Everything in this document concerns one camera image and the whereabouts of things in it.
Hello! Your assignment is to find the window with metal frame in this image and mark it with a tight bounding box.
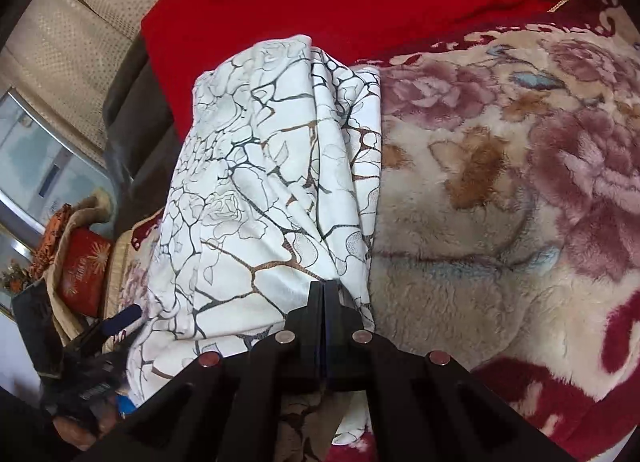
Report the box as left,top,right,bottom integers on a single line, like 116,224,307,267
0,89,116,273

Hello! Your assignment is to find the beige quilted headboard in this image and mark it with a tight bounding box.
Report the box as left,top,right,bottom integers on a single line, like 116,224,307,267
1,0,156,161

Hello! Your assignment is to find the dark leather bed frame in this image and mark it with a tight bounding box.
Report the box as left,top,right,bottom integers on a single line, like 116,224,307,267
102,36,181,235

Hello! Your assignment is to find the floral plush blanket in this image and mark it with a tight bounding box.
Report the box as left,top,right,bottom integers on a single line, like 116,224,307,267
120,0,639,461

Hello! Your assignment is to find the white crackle-print garment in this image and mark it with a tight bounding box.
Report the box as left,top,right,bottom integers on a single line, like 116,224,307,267
127,36,382,404

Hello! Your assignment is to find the orange patterned fabric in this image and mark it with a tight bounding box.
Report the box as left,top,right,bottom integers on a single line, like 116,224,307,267
28,204,73,280

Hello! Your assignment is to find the person's left hand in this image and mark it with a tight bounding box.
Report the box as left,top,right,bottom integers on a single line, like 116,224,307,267
53,396,120,451

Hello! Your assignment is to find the red gift box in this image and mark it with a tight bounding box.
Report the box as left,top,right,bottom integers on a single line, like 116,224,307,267
58,228,112,318

